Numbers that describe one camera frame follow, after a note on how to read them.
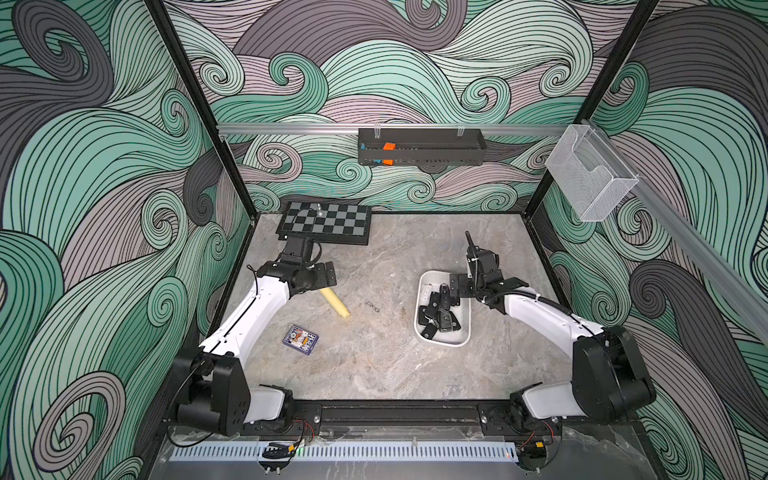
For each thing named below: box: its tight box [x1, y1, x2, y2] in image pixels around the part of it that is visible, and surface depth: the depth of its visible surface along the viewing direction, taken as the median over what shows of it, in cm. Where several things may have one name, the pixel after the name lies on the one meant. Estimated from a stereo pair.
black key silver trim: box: [439, 283, 451, 310], surface depth 94 cm
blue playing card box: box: [282, 324, 319, 355], surface depth 87 cm
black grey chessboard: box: [276, 201, 372, 245], surface depth 116 cm
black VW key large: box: [428, 292, 441, 309], surface depth 96 cm
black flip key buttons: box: [439, 311, 453, 333], surface depth 89 cm
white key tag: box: [421, 283, 433, 302], surface depth 97 cm
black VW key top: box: [420, 323, 437, 340], surface depth 89 cm
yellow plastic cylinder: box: [319, 287, 351, 319], surface depth 94 cm
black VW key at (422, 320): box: [418, 305, 429, 325], surface depth 92 cm
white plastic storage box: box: [414, 270, 472, 347], surface depth 92 cm
